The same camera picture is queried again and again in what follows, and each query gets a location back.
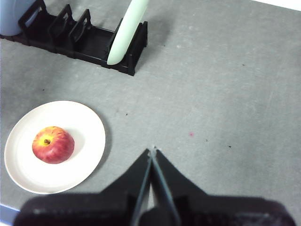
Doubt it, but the black plastic plate rack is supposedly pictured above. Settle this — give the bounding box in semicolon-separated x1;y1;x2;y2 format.
0;0;149;76

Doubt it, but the red apple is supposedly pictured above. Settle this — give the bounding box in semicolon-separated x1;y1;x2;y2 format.
32;126;75;164

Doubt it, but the pale yellow round plate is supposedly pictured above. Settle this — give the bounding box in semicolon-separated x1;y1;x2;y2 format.
4;100;106;195

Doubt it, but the light green round plate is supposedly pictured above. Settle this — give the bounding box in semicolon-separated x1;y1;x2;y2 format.
107;0;150;66

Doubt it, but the blue round plate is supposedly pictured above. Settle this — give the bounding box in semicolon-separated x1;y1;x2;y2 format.
0;0;40;36

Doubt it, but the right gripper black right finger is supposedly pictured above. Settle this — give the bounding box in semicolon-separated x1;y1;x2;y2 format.
152;149;297;226

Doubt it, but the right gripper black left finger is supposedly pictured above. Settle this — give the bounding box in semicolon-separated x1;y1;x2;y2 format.
13;148;153;226

